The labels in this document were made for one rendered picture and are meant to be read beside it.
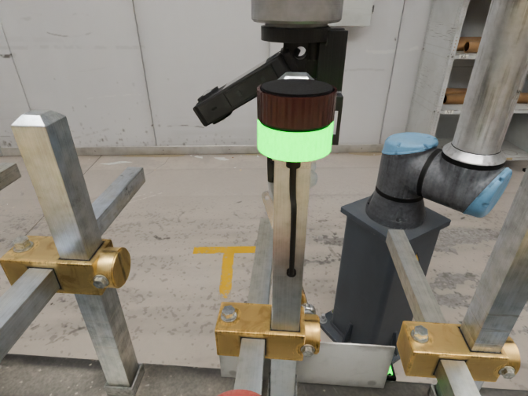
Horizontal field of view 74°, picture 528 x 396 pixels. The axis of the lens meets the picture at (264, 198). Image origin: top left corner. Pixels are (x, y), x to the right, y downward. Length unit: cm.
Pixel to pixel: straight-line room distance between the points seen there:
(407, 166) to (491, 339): 66
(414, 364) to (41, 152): 49
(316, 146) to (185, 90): 282
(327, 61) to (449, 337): 38
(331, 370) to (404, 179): 66
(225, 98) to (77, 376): 52
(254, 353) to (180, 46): 272
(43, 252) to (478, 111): 92
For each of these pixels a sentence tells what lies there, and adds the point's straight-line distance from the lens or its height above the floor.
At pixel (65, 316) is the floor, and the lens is 187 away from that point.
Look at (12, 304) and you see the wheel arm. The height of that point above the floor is 96.
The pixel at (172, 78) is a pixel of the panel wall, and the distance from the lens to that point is 307.
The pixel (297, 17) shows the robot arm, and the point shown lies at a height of 122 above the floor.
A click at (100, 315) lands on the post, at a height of 88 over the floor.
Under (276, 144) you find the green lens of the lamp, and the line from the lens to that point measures 26.
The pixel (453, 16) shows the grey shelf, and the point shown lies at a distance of 289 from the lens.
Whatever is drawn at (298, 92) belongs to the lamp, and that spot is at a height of 118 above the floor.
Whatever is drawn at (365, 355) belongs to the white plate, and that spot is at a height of 78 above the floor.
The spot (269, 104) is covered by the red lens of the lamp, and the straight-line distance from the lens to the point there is 25.
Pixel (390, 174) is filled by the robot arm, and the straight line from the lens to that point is 112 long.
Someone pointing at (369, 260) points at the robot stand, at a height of 46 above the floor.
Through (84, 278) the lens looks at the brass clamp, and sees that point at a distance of 47.
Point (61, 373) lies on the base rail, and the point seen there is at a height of 70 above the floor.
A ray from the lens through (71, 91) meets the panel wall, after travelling 337.
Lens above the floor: 124
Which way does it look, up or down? 30 degrees down
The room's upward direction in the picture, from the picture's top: straight up
